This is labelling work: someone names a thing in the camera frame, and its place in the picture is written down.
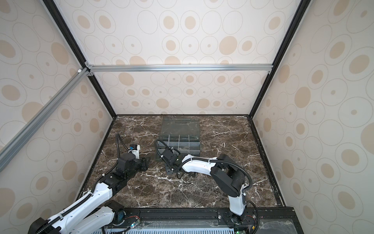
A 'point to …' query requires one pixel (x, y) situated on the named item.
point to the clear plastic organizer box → (181, 134)
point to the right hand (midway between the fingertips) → (170, 167)
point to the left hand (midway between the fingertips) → (151, 156)
